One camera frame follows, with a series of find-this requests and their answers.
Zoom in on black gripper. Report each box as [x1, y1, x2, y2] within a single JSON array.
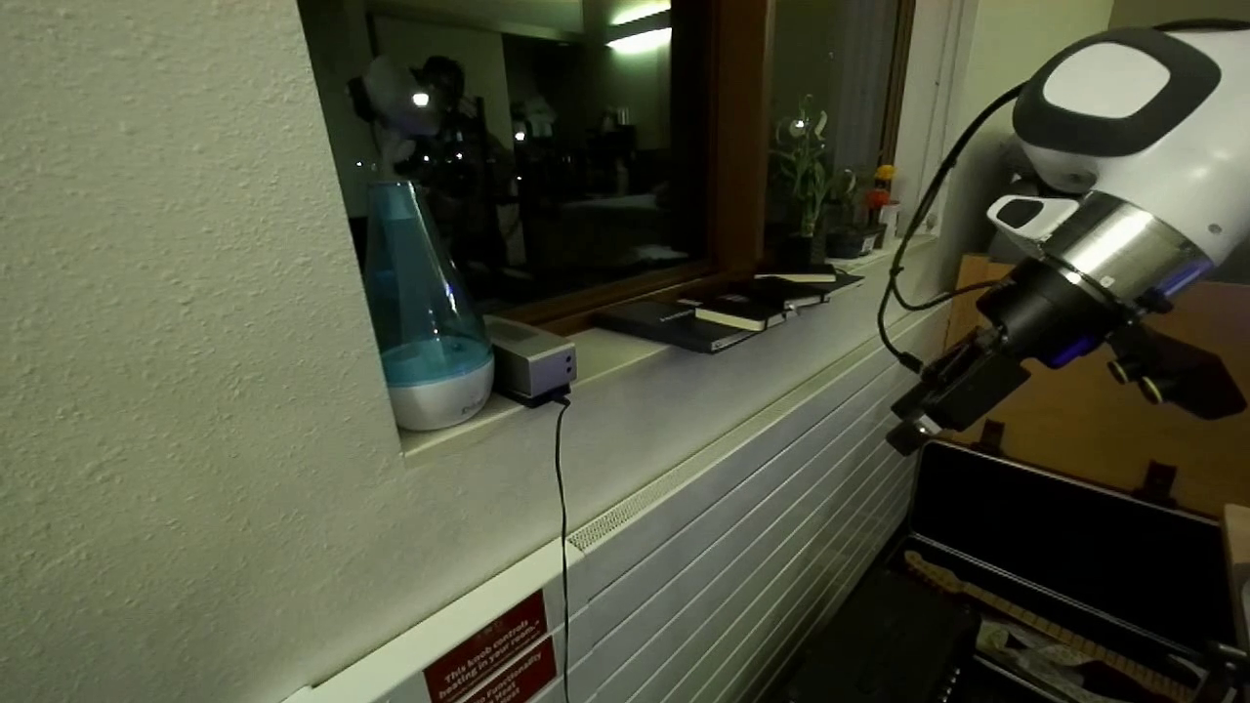
[[888, 255, 1134, 458]]

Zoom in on black book white pages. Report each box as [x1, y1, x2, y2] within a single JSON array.
[[755, 283, 841, 319]]

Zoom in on thin black book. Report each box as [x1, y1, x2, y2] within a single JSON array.
[[749, 261, 863, 293]]

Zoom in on large dark flat book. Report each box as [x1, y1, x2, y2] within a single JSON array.
[[590, 301, 758, 361]]

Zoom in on light wooden strip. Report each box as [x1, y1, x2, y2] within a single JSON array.
[[901, 543, 1216, 703]]

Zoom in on black long case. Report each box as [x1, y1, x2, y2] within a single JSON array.
[[901, 439, 1250, 656]]

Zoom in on potted plant with flowers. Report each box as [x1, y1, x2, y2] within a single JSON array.
[[841, 160, 906, 258]]

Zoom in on tan wooden board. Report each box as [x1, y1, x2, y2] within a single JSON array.
[[927, 251, 1250, 521]]

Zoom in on green potted plant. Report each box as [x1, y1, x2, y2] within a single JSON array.
[[762, 107, 841, 264]]

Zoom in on white slatted radiator cover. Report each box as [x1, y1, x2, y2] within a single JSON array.
[[286, 293, 960, 703]]

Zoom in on beige block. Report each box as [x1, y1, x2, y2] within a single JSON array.
[[1217, 501, 1250, 643]]

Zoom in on small grey metal box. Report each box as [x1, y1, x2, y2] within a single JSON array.
[[480, 311, 583, 406]]

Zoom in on dark red warning sign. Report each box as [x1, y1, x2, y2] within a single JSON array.
[[417, 590, 561, 703]]

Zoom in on blue flask-shaped humidifier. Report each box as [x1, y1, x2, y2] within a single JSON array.
[[346, 169, 501, 435]]

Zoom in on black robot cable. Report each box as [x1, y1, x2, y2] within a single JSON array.
[[871, 74, 1048, 383]]

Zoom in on thin black power cable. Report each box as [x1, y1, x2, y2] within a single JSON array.
[[546, 388, 578, 703]]

